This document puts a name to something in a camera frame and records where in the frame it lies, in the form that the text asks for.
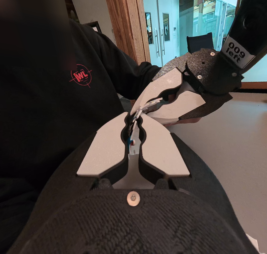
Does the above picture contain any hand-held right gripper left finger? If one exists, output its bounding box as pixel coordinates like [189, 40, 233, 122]
[76, 112, 128, 184]

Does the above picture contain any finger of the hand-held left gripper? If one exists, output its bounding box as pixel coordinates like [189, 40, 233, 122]
[146, 90, 206, 124]
[130, 67, 184, 115]

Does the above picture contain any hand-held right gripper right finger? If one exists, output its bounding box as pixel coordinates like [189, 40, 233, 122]
[138, 115, 191, 186]

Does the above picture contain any curved assembled puzzle section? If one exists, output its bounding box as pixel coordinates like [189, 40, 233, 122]
[125, 98, 163, 160]

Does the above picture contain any pile of white puzzle pieces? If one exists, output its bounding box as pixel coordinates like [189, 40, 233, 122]
[245, 233, 260, 251]

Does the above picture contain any person's left forearm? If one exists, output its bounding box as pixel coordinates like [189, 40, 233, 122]
[104, 47, 161, 101]

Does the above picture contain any person's left hand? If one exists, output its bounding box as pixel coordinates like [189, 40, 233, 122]
[163, 117, 202, 128]

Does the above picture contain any black office chair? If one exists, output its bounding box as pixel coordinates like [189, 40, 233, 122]
[186, 32, 215, 55]

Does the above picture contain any grey table with wooden edge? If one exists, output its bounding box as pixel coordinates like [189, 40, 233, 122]
[240, 82, 267, 89]

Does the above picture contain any person's black sweatshirt torso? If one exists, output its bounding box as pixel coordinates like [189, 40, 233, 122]
[0, 18, 134, 254]

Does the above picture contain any wooden post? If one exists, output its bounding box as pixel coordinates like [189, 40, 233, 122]
[103, 0, 151, 65]

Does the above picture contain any black picture frame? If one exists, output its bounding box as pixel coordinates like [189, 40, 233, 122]
[83, 21, 102, 34]

